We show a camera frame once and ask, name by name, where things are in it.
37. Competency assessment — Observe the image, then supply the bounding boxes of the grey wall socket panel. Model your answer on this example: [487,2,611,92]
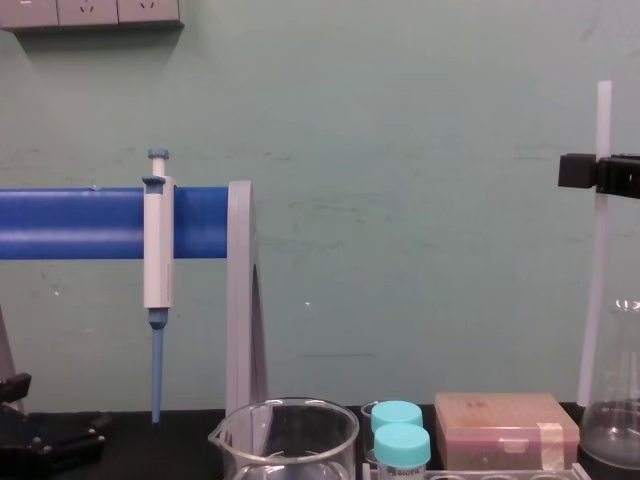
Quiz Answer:
[0,0,185,34]

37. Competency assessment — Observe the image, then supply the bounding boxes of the teal capped sample tube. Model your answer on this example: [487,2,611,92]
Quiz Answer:
[370,400,424,437]
[373,422,433,480]

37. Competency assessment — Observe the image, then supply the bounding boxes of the white and blue pipette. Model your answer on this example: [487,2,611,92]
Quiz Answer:
[141,147,176,425]

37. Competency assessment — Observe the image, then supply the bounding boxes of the beige tape strip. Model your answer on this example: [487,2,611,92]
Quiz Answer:
[536,421,565,472]

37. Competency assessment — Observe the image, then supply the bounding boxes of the clear glass conical flask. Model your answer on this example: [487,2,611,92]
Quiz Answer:
[578,298,640,465]

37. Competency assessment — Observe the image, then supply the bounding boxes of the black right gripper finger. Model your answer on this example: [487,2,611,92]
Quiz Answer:
[557,153,598,190]
[595,152,640,200]

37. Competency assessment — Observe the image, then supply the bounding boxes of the blue and grey pipette stand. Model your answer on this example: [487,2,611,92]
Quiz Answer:
[0,179,272,441]

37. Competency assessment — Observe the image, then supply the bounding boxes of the clear plastic tube rack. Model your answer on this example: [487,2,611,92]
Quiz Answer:
[361,461,592,480]

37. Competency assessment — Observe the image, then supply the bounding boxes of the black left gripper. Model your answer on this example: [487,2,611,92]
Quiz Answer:
[0,372,114,480]

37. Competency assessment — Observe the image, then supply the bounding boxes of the clear glass beaker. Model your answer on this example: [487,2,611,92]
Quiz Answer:
[207,397,362,480]

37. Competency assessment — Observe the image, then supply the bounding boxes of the pink pipette tip box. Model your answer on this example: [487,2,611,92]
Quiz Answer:
[433,391,582,473]

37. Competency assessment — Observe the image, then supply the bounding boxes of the small clear glass vial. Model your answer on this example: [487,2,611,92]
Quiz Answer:
[360,401,382,464]

